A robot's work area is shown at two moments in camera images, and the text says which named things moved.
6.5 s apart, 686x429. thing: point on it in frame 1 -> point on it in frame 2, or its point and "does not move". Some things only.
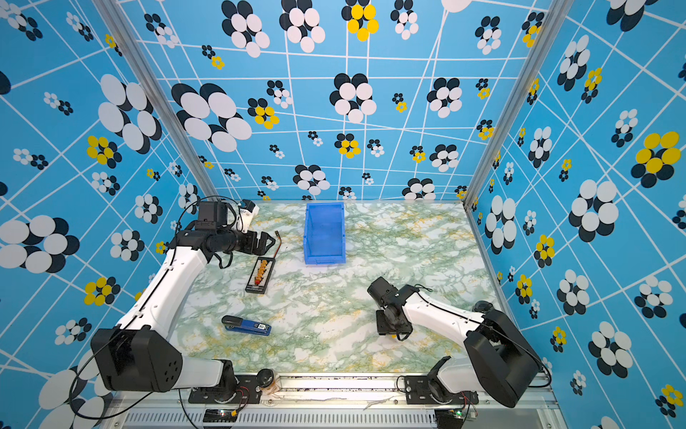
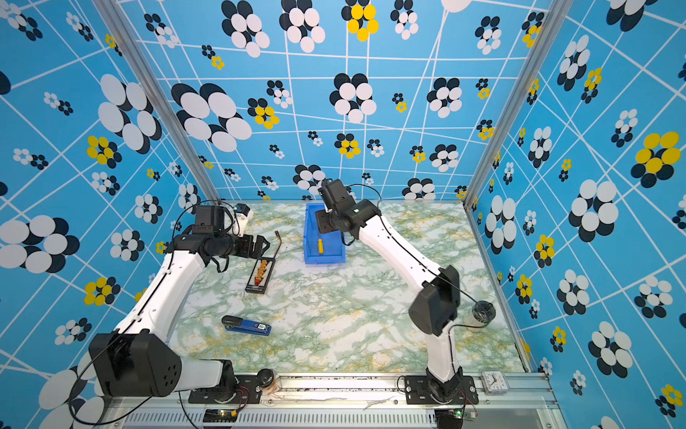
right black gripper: [381, 328] -> [322, 217]
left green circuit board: [221, 416] does not move
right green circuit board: [447, 418] does not move
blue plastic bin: [324, 233] does not move
